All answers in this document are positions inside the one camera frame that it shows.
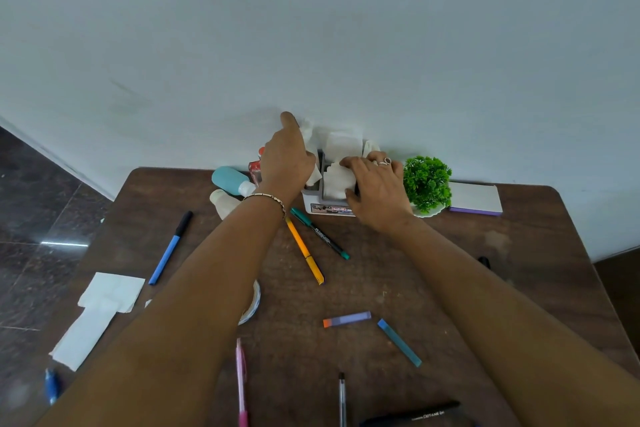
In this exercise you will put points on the long white paper napkin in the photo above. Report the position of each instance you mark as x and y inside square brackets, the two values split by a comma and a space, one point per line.
[82, 339]

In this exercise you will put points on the green plant in white pot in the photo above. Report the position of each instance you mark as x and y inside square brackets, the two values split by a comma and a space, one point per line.
[427, 184]

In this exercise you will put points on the teal bottle with white cap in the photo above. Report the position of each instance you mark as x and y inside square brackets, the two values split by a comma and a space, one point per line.
[229, 180]

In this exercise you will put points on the blue pen with black cap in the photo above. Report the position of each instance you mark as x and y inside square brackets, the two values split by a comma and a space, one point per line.
[169, 250]

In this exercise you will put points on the small white tissue piece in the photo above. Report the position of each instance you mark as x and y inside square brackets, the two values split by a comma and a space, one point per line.
[370, 146]

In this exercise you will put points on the square white paper napkin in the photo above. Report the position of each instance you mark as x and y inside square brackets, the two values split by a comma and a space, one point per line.
[114, 290]

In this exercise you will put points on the person's right forearm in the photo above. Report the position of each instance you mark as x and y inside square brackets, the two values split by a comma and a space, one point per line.
[500, 321]

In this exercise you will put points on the red and clear small bottle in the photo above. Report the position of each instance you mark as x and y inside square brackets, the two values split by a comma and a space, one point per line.
[255, 172]

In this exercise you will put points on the white notepad with purple edge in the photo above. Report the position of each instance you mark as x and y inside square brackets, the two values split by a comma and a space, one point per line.
[475, 197]

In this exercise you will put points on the grey desk organizer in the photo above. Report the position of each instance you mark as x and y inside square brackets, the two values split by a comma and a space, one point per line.
[320, 205]

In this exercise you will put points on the yellow orange pen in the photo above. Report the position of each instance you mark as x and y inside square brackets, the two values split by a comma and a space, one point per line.
[305, 252]

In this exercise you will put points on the small black cap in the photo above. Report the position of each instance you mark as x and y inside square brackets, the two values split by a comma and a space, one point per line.
[484, 262]

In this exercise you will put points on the purple highlighter with orange cap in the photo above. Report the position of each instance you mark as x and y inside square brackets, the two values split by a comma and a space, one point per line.
[347, 319]

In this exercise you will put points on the white plastic bottle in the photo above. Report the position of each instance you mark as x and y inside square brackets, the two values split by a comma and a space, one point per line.
[224, 204]

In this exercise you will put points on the person's left forearm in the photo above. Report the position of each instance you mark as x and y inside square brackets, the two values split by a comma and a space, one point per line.
[190, 306]

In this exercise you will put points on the person's left hand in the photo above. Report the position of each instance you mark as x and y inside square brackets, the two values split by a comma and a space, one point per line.
[282, 161]

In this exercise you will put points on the person's right hand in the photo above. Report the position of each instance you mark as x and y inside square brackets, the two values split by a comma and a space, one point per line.
[382, 196]

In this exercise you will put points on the clear pen with black tip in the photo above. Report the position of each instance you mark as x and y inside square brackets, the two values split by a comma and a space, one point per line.
[342, 401]

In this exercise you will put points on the blue ballpoint pen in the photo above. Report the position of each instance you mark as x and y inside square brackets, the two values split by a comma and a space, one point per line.
[51, 386]

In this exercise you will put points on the teal highlighter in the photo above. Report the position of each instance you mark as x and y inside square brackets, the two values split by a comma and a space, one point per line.
[399, 342]

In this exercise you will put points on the pink pen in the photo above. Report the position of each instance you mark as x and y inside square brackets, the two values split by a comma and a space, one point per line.
[241, 381]

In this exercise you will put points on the person's right thumb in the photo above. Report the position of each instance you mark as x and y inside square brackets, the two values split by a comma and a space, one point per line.
[352, 197]

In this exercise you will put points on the green black marker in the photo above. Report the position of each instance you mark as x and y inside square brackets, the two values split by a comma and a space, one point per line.
[320, 234]

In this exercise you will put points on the clear tape roll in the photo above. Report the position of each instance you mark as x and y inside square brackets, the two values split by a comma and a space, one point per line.
[252, 306]

